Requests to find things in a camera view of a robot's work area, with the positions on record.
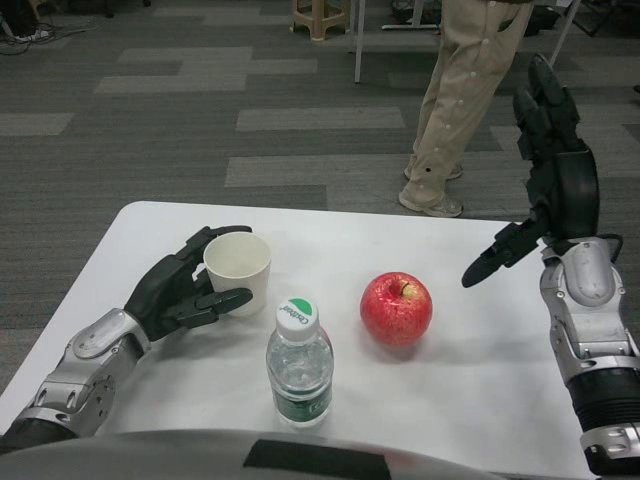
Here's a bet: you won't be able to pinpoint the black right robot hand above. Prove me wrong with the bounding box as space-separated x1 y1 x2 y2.
460 52 601 289

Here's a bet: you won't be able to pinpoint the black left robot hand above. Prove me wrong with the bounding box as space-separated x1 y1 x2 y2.
123 224 255 344

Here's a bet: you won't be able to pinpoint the white paper cup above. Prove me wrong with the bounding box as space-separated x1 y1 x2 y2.
202 232 272 317

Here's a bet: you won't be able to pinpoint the person in beige trousers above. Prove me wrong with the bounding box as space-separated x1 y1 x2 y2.
398 0 535 219

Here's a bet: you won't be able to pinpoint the clear plastic water bottle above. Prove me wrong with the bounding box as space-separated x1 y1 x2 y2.
265 297 335 429

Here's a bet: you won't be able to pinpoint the black folded equipment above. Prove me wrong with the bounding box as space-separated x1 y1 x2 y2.
569 0 640 37

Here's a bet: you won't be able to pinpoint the red apple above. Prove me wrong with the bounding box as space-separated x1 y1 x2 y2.
359 271 434 350

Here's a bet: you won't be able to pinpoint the white metal-legged table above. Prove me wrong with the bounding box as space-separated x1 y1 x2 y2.
349 0 584 85

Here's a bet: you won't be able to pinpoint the beige plastic stool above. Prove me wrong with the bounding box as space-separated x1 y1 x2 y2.
292 0 349 42

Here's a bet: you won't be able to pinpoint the floor cables with power strip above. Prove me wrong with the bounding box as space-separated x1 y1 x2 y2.
0 19 89 56

